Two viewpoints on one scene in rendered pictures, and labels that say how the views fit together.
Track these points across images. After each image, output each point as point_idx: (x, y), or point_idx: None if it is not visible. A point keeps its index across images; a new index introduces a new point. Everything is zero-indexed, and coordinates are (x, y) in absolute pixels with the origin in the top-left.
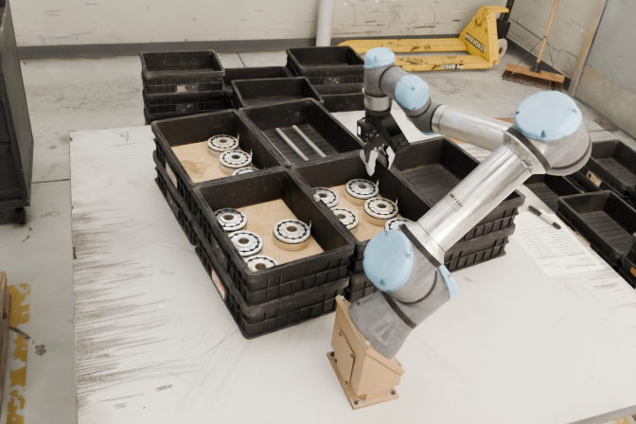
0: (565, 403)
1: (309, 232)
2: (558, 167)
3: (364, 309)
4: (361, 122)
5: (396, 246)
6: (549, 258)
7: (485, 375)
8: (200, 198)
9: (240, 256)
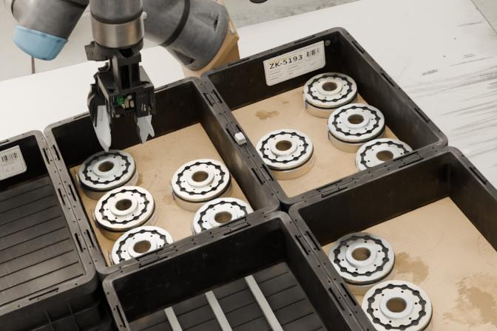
0: (7, 91)
1: (256, 146)
2: None
3: (212, 4)
4: (148, 80)
5: None
6: None
7: (75, 109)
8: (430, 122)
9: (353, 46)
